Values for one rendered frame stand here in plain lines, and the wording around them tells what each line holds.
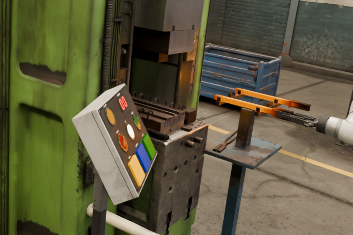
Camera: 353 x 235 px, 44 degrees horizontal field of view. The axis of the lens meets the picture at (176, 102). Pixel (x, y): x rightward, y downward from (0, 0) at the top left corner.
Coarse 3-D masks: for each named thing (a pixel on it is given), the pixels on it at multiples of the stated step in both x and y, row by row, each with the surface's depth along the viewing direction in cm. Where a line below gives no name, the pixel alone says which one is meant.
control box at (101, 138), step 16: (112, 96) 134; (128, 96) 148; (80, 112) 125; (96, 112) 118; (112, 112) 128; (128, 112) 142; (80, 128) 120; (96, 128) 119; (112, 128) 124; (144, 128) 152; (96, 144) 121; (112, 144) 120; (128, 144) 131; (96, 160) 122; (112, 160) 121; (128, 160) 126; (112, 176) 123; (128, 176) 122; (112, 192) 124; (128, 192) 123
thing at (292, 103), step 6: (246, 90) 236; (252, 96) 233; (258, 96) 231; (264, 96) 229; (270, 96) 229; (282, 102) 224; (288, 102) 222; (294, 102) 221; (300, 102) 221; (300, 108) 220; (306, 108) 219
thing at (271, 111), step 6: (216, 96) 217; (222, 96) 217; (228, 102) 214; (234, 102) 212; (240, 102) 211; (246, 102) 210; (252, 108) 208; (264, 108) 205; (270, 108) 205; (276, 108) 202
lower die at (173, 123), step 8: (136, 104) 200; (160, 104) 205; (144, 112) 192; (160, 112) 193; (168, 112) 192; (184, 112) 199; (144, 120) 187; (152, 120) 185; (160, 120) 186; (168, 120) 188; (176, 120) 194; (152, 128) 186; (160, 128) 183; (168, 128) 189; (176, 128) 196
